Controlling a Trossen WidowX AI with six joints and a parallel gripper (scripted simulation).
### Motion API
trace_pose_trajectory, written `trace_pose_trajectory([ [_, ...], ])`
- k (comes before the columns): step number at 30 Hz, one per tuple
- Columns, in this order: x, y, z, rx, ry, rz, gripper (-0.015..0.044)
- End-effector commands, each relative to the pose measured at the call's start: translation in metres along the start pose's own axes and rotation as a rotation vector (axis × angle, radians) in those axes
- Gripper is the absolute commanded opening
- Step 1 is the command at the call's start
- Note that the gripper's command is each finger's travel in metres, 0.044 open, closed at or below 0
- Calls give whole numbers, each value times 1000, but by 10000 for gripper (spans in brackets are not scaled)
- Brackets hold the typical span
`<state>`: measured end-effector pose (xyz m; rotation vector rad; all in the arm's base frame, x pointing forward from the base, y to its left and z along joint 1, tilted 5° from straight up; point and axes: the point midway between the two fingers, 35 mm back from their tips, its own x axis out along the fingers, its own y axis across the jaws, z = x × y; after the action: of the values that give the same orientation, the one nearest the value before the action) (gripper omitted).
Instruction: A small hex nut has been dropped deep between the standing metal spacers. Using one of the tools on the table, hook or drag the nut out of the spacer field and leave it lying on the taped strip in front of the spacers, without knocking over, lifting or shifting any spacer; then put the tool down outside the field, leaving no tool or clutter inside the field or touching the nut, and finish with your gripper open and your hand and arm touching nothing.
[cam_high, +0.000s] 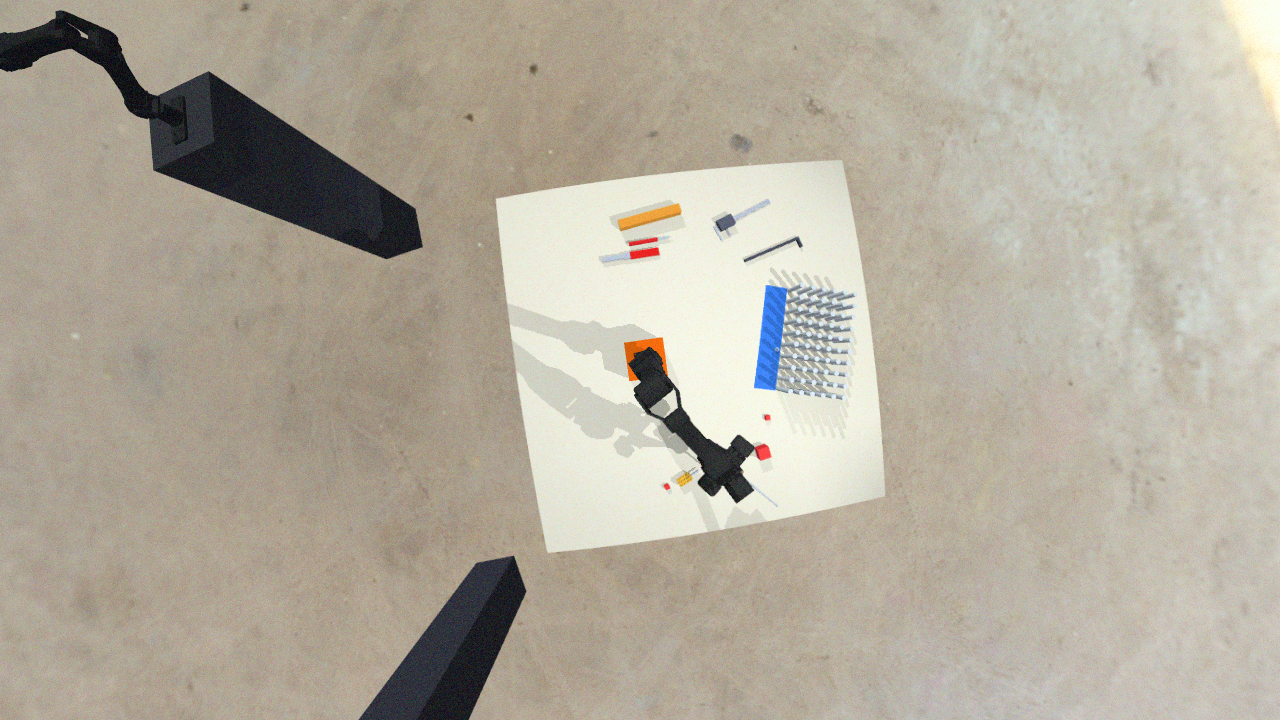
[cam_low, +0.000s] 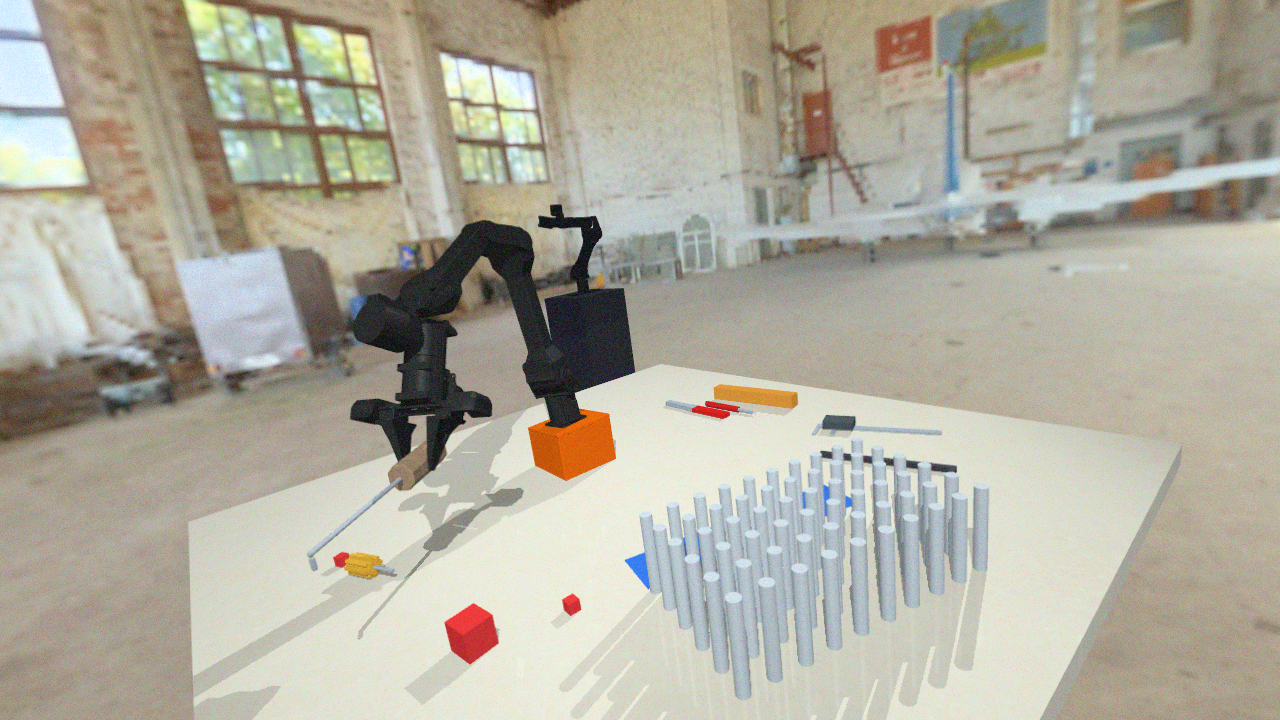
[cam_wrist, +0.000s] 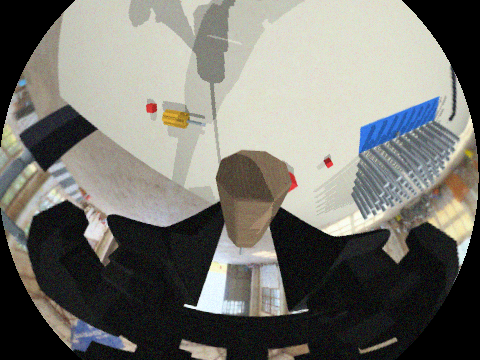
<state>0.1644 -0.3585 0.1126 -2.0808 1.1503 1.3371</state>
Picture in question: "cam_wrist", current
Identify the blue flat strip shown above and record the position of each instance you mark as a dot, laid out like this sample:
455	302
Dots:
382	130

